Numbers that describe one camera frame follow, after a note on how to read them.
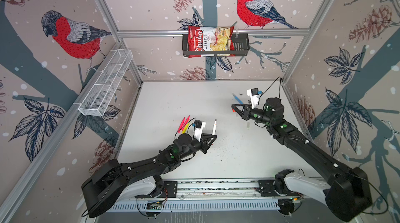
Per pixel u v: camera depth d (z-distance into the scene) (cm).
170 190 73
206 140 68
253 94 68
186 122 98
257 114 65
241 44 95
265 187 73
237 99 109
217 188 75
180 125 97
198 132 68
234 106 74
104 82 79
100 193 41
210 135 74
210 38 88
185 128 95
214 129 74
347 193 38
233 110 74
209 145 72
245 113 68
